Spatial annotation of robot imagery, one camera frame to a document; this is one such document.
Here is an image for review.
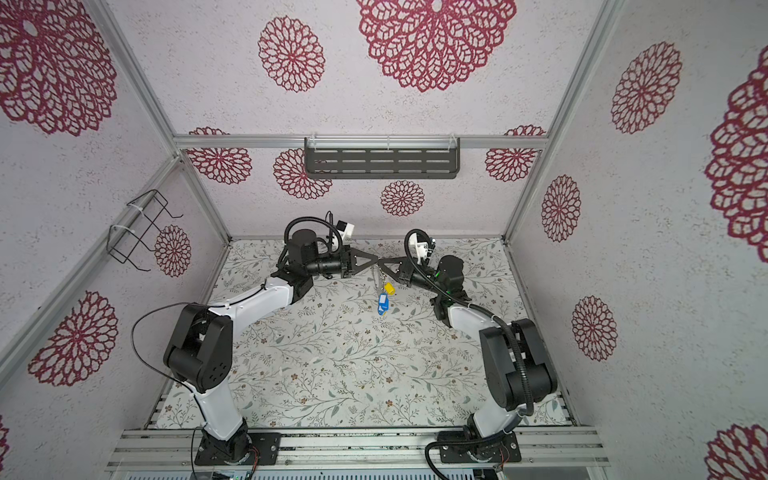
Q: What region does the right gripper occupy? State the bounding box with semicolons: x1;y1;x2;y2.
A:
380;261;446;301

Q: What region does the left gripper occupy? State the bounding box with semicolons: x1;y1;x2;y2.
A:
308;245;379;279

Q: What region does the blue key tag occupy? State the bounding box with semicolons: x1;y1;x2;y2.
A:
377;292;390;316

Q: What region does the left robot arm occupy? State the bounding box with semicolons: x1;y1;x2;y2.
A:
163;229;379;466

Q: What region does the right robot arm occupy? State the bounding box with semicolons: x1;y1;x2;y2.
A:
378;255;558;442

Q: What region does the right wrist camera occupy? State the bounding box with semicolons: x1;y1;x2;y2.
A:
412;239;435;265

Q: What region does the grey slotted wall shelf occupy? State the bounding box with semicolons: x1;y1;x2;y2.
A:
304;137;461;180

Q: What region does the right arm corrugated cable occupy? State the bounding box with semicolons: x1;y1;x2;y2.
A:
403;228;535;480

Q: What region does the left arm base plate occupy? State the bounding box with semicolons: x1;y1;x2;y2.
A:
194;431;282;466

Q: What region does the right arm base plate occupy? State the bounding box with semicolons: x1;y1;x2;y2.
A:
437;431;522;464

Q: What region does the black wire wall basket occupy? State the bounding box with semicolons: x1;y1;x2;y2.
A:
105;189;183;272

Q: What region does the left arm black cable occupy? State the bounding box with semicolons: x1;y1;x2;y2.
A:
130;302;205;480

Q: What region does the aluminium front rail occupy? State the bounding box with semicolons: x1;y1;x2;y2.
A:
104;426;610;472

